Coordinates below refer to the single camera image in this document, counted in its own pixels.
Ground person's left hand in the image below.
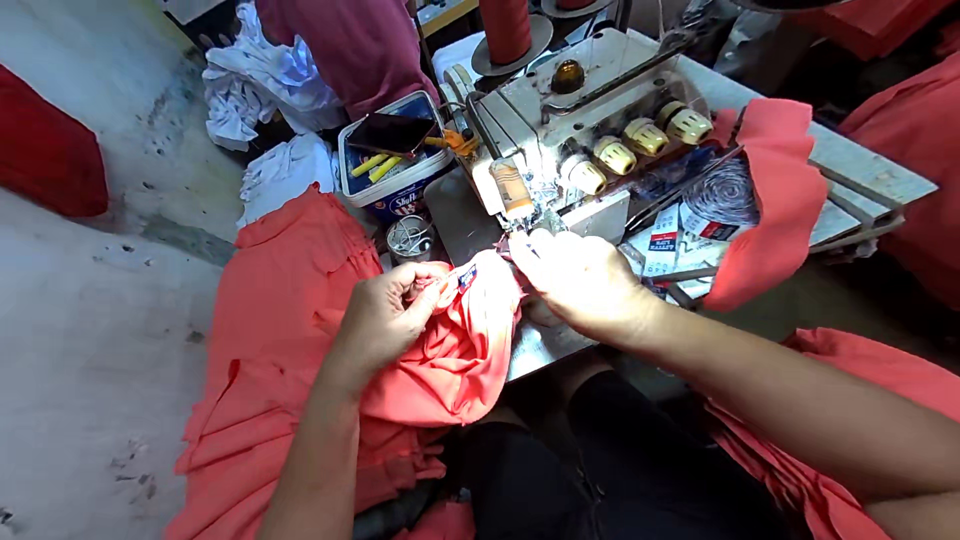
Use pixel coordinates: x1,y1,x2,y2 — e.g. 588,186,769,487
328,261,454,397

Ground person's right hand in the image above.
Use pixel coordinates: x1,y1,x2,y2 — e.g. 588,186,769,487
507,228,666,352

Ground coral garment with neck label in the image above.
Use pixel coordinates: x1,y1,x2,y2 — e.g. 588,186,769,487
360,249,525,428

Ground person's left forearm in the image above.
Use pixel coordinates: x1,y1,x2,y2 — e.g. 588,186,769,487
256,367,363,540

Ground person's right forearm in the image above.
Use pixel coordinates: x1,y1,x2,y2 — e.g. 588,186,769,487
631,294,960,540

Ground white blue plastic tub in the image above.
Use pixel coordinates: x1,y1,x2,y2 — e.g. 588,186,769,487
337,90,455,225

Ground stack of coral fabric pieces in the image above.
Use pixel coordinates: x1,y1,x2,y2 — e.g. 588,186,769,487
163,183,451,540

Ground black smartphone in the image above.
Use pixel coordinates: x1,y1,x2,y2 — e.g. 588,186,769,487
347,112,437,159

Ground white overlock sewing machine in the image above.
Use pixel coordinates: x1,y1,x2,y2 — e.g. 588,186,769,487
424,28,721,384

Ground roll of printed label tape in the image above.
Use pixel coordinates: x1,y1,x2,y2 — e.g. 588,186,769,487
679,155,762,243

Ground pile of white cloths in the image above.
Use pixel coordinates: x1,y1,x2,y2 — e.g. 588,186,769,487
202,1,350,230

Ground maroon cloth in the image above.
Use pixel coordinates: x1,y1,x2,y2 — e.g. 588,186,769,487
255,0,441,123

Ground person's legs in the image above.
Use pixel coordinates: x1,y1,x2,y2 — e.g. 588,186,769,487
442,352,796,540

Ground coral fabric strip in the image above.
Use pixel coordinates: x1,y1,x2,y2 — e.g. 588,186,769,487
702,97,830,313

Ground white sewing table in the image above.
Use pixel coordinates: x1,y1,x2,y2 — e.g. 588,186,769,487
621,28,939,310

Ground pile of coral garments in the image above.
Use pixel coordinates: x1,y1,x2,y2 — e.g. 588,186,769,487
702,326,960,540

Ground dark red cloth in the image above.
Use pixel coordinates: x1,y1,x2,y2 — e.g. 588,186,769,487
0,63,111,219

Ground pile of red fabric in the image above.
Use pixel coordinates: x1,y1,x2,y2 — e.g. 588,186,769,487
836,48,960,312

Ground cup with white cord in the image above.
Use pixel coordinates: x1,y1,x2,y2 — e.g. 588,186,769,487
385,214,436,265

